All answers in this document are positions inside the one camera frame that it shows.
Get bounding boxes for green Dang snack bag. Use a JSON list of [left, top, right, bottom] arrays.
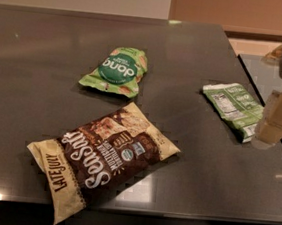
[[79, 47, 148, 98]]

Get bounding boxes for brown Late July chip bag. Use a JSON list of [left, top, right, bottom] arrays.
[[28, 103, 179, 224]]

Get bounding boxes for adjacent grey side table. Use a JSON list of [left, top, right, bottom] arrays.
[[226, 52, 282, 168]]

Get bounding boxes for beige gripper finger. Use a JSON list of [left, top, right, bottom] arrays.
[[251, 90, 282, 150]]

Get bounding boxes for green jalapeno chip bag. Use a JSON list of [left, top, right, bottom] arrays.
[[203, 83, 263, 143]]

